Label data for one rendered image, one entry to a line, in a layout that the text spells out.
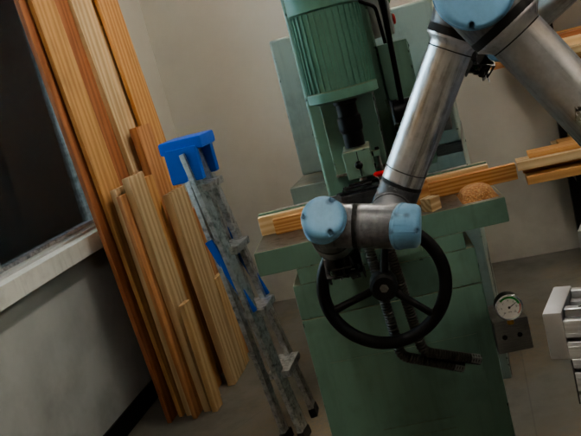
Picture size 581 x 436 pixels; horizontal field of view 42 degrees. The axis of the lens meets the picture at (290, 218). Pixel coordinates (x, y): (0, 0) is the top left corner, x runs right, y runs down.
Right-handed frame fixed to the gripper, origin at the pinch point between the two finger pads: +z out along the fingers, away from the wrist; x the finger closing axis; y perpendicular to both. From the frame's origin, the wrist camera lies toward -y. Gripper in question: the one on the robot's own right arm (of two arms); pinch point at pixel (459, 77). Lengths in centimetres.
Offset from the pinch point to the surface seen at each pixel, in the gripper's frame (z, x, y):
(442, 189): -11, -21, 47
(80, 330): 135, -112, 23
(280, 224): 6, -59, 47
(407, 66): -16.5, -24.6, 11.4
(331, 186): 11, -41, 32
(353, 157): -14, -43, 39
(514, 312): -14, -12, 81
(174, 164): 61, -80, -8
